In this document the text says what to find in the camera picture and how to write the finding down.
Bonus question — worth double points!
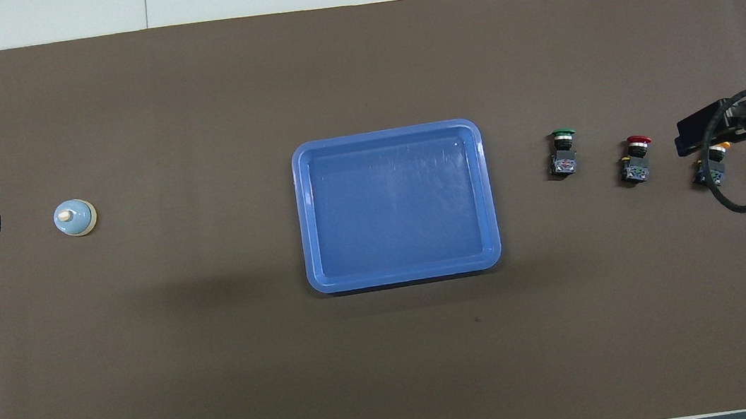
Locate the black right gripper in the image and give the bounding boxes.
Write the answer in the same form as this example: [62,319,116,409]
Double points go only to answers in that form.
[669,89,746,159]

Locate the yellow push button switch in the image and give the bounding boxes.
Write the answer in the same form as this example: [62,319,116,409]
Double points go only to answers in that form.
[689,141,737,191]

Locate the red push button switch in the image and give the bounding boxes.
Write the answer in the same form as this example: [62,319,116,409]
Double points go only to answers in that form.
[615,133,657,187]

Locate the green push button switch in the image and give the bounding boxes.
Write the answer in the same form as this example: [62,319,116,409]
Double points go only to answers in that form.
[545,128,582,179]

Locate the light blue desk bell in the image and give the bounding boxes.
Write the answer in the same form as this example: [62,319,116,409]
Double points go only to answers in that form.
[51,196,100,240]

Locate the blue plastic tray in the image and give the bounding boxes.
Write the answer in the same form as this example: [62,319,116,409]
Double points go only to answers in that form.
[288,115,505,297]

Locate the brown table mat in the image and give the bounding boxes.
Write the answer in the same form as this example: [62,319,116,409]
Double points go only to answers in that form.
[0,0,746,419]

